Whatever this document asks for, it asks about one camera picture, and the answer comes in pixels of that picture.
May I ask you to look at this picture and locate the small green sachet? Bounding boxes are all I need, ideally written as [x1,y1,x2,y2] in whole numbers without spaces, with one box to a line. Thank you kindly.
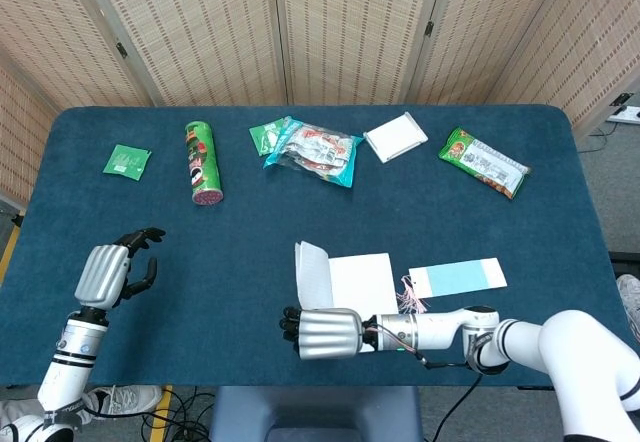
[102,143,152,181]
[248,118,285,157]

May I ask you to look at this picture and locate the white sneaker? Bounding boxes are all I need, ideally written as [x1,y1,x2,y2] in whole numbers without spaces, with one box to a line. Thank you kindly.
[89,384,165,416]
[615,273,640,344]

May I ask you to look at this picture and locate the white lined notebook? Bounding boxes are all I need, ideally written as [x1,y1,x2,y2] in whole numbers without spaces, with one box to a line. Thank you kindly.
[293,240,400,354]

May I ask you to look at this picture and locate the light blue tasselled bookmark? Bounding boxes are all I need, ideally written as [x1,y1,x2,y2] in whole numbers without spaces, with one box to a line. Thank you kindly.
[396,257,508,313]

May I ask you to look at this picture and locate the black floor cables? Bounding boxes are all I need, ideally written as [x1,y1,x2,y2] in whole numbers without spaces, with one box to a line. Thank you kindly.
[89,386,216,442]

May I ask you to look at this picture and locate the white power strip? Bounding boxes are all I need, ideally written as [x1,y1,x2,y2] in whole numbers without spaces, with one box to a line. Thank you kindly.
[606,105,640,124]

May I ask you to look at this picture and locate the teal clear snack bag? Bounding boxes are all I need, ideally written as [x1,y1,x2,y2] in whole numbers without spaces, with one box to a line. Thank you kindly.
[263,115,365,189]

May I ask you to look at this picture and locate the woven folding screen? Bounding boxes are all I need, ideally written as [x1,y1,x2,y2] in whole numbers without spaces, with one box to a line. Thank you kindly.
[0,0,640,208]

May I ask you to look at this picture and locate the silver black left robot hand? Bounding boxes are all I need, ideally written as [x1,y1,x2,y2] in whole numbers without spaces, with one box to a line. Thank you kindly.
[73,227,167,311]

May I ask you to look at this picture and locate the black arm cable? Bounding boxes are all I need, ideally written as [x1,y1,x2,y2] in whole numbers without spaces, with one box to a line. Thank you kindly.
[413,349,501,442]

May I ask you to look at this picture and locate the green chips can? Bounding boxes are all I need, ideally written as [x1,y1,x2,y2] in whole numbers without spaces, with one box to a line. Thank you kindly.
[184,120,224,208]

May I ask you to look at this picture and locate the white plastic box lid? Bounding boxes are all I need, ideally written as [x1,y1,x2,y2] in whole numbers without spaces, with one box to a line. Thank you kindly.
[362,111,429,164]

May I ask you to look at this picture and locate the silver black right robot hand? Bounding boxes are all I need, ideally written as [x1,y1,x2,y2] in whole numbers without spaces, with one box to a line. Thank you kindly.
[279,305,364,362]

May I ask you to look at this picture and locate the green peanut snack packet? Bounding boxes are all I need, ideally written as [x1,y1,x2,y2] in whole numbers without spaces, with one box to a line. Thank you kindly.
[438,127,532,200]

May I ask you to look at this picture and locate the dark blue table surface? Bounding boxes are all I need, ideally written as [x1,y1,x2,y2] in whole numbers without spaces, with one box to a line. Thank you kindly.
[0,105,626,388]

